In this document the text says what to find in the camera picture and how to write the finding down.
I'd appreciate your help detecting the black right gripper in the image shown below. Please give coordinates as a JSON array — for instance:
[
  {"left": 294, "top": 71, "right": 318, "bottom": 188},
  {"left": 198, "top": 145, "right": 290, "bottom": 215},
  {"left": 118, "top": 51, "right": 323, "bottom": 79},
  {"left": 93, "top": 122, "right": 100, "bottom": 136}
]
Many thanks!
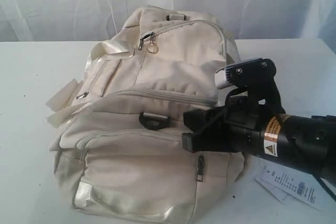
[{"left": 182, "top": 87, "right": 281, "bottom": 153}]

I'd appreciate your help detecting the beige fabric duffel bag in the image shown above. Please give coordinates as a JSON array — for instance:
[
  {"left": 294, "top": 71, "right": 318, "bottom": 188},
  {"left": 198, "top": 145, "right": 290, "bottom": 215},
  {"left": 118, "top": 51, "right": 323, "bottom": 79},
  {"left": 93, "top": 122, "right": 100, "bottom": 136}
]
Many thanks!
[{"left": 47, "top": 6, "right": 245, "bottom": 223}]

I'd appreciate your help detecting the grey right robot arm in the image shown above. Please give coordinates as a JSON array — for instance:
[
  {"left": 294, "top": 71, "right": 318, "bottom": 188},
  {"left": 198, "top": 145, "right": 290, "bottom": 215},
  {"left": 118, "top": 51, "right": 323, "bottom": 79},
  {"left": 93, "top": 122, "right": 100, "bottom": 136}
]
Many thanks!
[{"left": 182, "top": 89, "right": 335, "bottom": 184}]

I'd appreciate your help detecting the white paper sheet underneath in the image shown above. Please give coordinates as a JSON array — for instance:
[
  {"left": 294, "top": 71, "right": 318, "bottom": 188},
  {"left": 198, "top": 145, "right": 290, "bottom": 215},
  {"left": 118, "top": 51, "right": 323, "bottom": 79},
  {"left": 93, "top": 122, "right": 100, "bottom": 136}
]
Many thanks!
[{"left": 254, "top": 172, "right": 289, "bottom": 205}]

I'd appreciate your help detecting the white paper label sheet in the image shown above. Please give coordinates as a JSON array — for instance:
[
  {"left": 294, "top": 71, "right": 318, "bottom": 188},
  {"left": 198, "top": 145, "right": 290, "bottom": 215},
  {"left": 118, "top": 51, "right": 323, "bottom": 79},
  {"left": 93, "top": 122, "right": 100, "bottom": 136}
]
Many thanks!
[{"left": 261, "top": 166, "right": 322, "bottom": 210}]

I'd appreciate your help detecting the white backdrop curtain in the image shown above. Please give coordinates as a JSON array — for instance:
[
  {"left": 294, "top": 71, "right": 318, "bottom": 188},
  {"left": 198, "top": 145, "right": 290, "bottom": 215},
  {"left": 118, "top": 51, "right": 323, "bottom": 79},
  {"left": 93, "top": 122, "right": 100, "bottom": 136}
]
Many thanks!
[{"left": 1, "top": 0, "right": 335, "bottom": 48}]

